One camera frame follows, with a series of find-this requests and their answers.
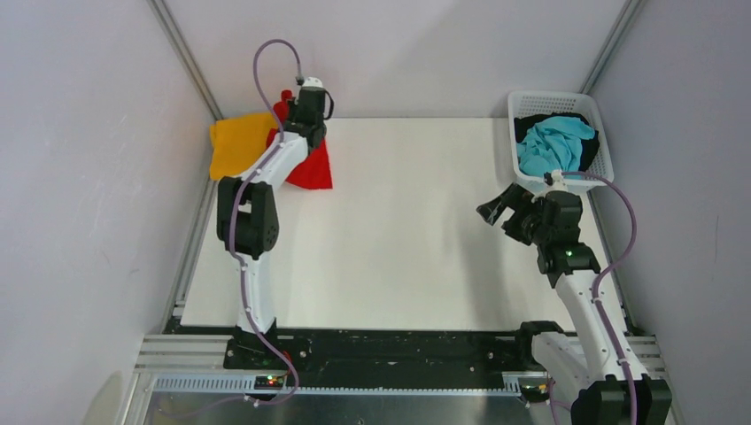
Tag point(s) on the red t-shirt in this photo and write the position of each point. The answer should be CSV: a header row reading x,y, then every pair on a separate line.
x,y
314,172

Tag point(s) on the right controller board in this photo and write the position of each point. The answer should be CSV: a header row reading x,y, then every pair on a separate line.
x,y
535,394

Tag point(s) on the black t-shirt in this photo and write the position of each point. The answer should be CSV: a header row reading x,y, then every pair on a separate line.
x,y
589,149

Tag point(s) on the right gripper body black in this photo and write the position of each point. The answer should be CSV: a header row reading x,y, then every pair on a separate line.
x,y
526,226

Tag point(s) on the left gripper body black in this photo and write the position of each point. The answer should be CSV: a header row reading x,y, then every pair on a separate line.
x,y
292,105

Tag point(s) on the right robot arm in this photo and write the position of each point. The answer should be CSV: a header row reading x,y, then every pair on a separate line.
x,y
606,383

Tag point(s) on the folded orange t-shirt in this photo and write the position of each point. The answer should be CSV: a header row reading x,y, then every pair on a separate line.
x,y
239,142

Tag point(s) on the left controller board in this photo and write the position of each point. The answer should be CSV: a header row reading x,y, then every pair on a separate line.
x,y
269,382

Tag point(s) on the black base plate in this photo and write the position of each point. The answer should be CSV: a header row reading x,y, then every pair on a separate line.
x,y
362,359

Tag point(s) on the controller board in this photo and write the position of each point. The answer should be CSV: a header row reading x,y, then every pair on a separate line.
x,y
269,382
535,394

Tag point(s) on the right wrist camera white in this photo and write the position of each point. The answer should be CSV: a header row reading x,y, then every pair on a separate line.
x,y
554,181

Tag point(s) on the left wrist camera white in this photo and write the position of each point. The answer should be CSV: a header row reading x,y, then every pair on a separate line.
x,y
311,83

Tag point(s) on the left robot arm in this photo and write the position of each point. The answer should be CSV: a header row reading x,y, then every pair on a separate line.
x,y
248,225

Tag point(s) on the aluminium frame rail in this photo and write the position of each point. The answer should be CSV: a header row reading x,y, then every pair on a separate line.
x,y
195,362

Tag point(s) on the light blue t-shirt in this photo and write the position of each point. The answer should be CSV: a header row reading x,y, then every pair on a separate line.
x,y
554,146

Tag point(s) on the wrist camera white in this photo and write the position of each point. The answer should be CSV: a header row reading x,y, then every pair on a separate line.
x,y
554,181
311,83

